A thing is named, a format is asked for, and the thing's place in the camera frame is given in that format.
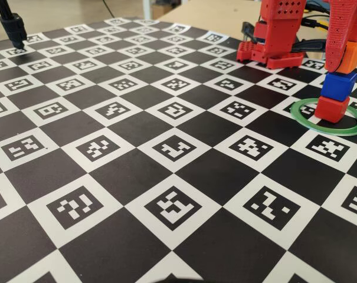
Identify red gripper finger with black pad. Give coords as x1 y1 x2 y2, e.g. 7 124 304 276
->
324 0 357 73

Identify orange cube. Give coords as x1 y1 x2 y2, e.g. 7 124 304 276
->
336 41 357 74

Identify blue cube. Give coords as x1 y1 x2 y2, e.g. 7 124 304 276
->
324 71 357 103

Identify red cube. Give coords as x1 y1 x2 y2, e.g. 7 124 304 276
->
315 96 351 123

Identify black power plug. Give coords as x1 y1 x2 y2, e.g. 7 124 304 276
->
292 40 328 55

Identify cardboard box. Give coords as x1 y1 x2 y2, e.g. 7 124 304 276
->
152 4 173 19

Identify black white marker checkerboard mat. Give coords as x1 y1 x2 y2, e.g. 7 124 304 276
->
0 17 357 283

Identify black tripod leg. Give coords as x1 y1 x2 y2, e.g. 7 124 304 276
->
0 0 28 50

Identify green flat ring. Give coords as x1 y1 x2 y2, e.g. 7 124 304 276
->
290 98 357 137

